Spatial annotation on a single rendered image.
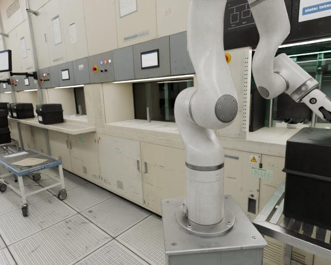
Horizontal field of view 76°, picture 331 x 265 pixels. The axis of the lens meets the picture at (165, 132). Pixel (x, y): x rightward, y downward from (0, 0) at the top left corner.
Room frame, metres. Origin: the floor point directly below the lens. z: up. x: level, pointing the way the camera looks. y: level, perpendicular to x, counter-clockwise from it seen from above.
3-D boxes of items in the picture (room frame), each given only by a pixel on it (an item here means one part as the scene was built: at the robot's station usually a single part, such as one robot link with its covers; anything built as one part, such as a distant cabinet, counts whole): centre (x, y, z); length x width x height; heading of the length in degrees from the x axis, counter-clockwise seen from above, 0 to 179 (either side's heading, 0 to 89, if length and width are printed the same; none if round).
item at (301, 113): (1.60, -1.00, 1.06); 0.24 x 0.20 x 0.32; 48
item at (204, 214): (0.63, -0.12, 0.85); 0.19 x 0.19 x 0.18
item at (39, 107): (2.87, 1.56, 0.93); 0.30 x 0.28 x 0.26; 45
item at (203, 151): (0.66, -0.11, 1.07); 0.19 x 0.12 x 0.24; 22
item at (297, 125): (1.60, -1.00, 0.89); 0.22 x 0.21 x 0.04; 138
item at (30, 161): (2.23, 1.51, 0.47); 0.31 x 0.23 x 0.02; 70
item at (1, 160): (2.37, 1.63, 0.24); 0.97 x 0.52 x 0.48; 51
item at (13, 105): (3.66, 2.45, 0.93); 0.30 x 0.28 x 0.26; 51
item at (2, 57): (3.09, 2.05, 1.59); 0.50 x 0.41 x 0.36; 138
